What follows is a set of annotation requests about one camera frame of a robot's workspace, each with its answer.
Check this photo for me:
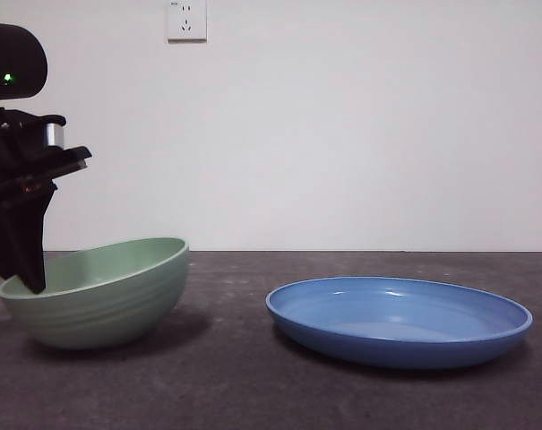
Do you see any green ribbed bowl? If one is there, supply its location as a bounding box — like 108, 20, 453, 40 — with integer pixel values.
0, 236, 191, 351

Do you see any blue round plate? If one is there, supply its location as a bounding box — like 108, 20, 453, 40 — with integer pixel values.
264, 275, 534, 370

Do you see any left wrist grey camera box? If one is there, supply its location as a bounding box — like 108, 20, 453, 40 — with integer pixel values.
41, 115, 67, 149

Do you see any white wall socket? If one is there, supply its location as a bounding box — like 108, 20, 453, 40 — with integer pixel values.
166, 0, 209, 45

